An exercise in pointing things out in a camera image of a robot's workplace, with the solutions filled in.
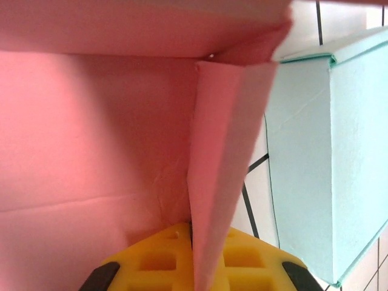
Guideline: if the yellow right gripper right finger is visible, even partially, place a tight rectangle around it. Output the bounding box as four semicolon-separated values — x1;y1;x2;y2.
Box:
212;227;323;291

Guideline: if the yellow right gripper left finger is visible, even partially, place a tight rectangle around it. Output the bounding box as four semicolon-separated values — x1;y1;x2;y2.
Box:
78;222;195;291

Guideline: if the pink cloth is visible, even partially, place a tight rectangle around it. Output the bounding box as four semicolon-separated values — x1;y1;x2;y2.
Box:
0;0;388;291

